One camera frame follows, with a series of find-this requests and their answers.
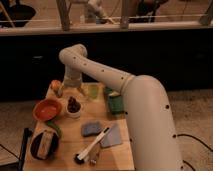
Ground green pepper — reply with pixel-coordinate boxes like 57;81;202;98
45;121;62;138

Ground dark purple grapes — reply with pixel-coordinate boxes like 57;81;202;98
67;97;81;113

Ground bread slice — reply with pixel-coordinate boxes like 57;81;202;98
37;130;54;159

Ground orange bowl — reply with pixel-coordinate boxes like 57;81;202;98
33;99;62;122

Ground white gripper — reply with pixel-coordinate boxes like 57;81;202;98
58;66;86;97

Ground black cable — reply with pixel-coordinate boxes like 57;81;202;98
176;133;213;171

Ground green container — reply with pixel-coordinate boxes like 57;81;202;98
104;87;124;115

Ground blue sponge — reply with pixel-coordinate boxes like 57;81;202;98
81;121;102;137

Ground red apple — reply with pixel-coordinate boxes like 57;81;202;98
50;80;62;91

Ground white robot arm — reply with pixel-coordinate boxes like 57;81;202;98
59;44;183;171

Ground black table-side bar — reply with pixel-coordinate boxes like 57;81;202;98
17;128;32;171

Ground blue-grey cloth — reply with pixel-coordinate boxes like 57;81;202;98
100;124;122;148

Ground white handled brush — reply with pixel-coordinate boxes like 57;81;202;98
74;127;110;165

